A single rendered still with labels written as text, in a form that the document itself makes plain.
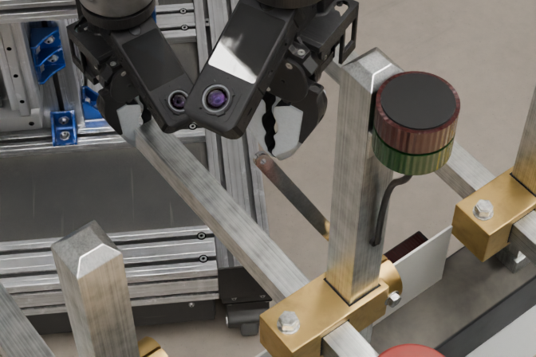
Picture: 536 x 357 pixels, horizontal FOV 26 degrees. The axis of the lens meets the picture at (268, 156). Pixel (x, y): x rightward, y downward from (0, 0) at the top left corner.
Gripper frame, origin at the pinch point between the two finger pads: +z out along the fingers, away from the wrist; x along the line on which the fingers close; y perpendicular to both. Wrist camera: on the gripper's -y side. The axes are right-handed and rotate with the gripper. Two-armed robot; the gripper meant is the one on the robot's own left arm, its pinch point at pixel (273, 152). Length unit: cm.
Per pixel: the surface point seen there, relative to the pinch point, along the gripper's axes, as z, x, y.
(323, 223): 10.5, -4.0, 2.6
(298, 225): 101, 31, 57
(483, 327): 34.2, -18.1, 15.1
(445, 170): 19.4, -8.3, 21.2
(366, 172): -5.6, -9.7, -1.6
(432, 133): -15.6, -15.3, -3.3
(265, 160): 0.8, 0.4, -0.6
